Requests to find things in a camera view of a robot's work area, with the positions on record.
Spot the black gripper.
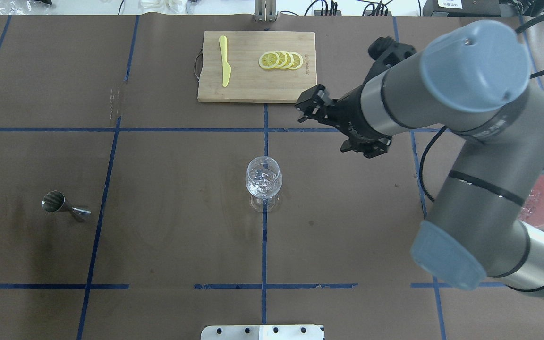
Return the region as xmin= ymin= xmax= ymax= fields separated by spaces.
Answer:
xmin=294 ymin=84 xmax=392 ymax=159

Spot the clear wine glass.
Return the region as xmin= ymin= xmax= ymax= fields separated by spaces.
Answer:
xmin=245 ymin=156 xmax=283 ymax=213

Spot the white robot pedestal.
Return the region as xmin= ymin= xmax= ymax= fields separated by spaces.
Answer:
xmin=200 ymin=324 xmax=325 ymax=340

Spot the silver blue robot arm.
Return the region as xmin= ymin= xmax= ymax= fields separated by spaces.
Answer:
xmin=294 ymin=21 xmax=544 ymax=299

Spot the steel cocktail jigger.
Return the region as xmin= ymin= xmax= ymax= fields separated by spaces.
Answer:
xmin=41 ymin=191 xmax=92 ymax=222

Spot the bamboo cutting board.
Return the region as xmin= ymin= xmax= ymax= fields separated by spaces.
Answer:
xmin=198 ymin=30 xmax=318 ymax=103

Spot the pink bowl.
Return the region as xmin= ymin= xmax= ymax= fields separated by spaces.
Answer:
xmin=518 ymin=175 xmax=544 ymax=228

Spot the aluminium frame post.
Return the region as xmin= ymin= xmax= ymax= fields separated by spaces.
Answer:
xmin=254 ymin=0 xmax=278 ymax=22

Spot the clear ice cube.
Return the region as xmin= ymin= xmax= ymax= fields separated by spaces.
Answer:
xmin=251 ymin=169 xmax=277 ymax=191

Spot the black box device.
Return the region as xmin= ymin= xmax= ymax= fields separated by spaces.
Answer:
xmin=422 ymin=0 xmax=501 ymax=17

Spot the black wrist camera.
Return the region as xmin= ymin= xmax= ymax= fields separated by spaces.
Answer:
xmin=368 ymin=37 xmax=417 ymax=73

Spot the yellow plastic knife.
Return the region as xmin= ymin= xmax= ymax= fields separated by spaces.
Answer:
xmin=219 ymin=36 xmax=231 ymax=87

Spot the clear plastic bag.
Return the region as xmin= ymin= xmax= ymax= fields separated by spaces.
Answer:
xmin=0 ymin=0 xmax=53 ymax=15

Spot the lemon slice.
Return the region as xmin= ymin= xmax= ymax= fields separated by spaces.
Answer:
xmin=289 ymin=52 xmax=304 ymax=70
xmin=274 ymin=51 xmax=285 ymax=69
xmin=280 ymin=51 xmax=294 ymax=69
xmin=258 ymin=51 xmax=281 ymax=69

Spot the white crumpled cloth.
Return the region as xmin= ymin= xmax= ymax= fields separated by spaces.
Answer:
xmin=138 ymin=0 xmax=187 ymax=15

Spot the pile of clear ice cubes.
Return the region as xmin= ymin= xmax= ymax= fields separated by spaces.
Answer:
xmin=518 ymin=189 xmax=544 ymax=221

